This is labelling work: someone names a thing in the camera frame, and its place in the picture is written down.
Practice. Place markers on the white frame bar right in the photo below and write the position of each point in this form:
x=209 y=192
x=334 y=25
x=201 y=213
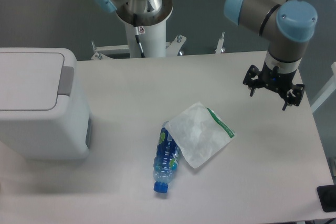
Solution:
x=324 y=92

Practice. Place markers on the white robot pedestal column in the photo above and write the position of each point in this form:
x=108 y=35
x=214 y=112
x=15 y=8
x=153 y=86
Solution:
x=146 y=19

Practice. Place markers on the white metal base frame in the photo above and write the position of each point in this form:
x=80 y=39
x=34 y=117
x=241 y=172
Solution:
x=141 y=49

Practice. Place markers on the white plastic bag green stripe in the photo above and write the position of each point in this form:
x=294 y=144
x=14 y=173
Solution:
x=200 y=133

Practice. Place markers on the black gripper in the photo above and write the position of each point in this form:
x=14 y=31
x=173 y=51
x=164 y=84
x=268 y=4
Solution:
x=278 y=77

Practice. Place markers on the white plastic trash can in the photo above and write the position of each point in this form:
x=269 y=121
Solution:
x=44 y=111

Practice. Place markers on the blue plastic water bottle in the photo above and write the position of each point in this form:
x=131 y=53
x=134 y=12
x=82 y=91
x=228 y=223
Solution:
x=166 y=160

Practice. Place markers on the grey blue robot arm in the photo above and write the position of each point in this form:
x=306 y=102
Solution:
x=288 y=25

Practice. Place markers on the black device at table edge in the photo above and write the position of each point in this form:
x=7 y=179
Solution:
x=327 y=197

